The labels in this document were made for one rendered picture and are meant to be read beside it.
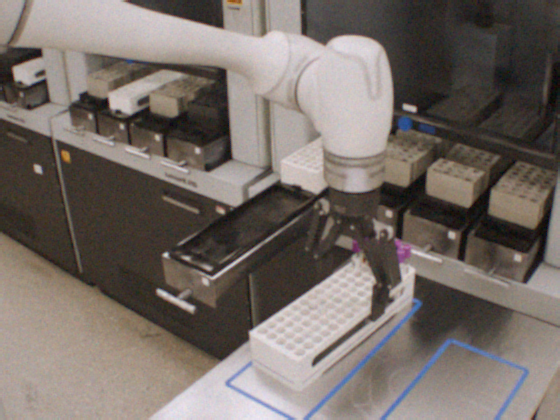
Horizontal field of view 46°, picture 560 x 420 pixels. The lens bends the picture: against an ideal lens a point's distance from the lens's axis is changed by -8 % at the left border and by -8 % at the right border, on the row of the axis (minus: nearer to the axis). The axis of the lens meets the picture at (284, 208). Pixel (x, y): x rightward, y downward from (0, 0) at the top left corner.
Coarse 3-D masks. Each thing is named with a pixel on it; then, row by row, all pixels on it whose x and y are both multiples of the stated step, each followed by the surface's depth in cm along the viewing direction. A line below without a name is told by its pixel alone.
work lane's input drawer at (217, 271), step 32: (288, 192) 156; (320, 192) 153; (224, 224) 146; (256, 224) 146; (288, 224) 145; (192, 256) 134; (224, 256) 136; (256, 256) 138; (160, 288) 135; (192, 288) 134; (224, 288) 133
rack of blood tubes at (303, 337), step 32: (320, 288) 113; (352, 288) 113; (288, 320) 106; (320, 320) 106; (352, 320) 106; (384, 320) 114; (256, 352) 104; (288, 352) 100; (320, 352) 108; (288, 384) 102
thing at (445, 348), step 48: (432, 288) 122; (384, 336) 111; (432, 336) 110; (480, 336) 109; (528, 336) 109; (192, 384) 103; (240, 384) 103; (336, 384) 102; (384, 384) 101; (432, 384) 101; (480, 384) 100; (528, 384) 99
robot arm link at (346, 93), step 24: (336, 48) 90; (360, 48) 90; (312, 72) 96; (336, 72) 90; (360, 72) 89; (384, 72) 91; (312, 96) 95; (336, 96) 91; (360, 96) 90; (384, 96) 92; (312, 120) 98; (336, 120) 93; (360, 120) 92; (384, 120) 94; (336, 144) 95; (360, 144) 94; (384, 144) 97
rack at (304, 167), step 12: (312, 144) 164; (288, 156) 158; (300, 156) 158; (312, 156) 158; (288, 168) 155; (300, 168) 153; (312, 168) 153; (288, 180) 157; (300, 180) 154; (312, 180) 152; (324, 180) 154
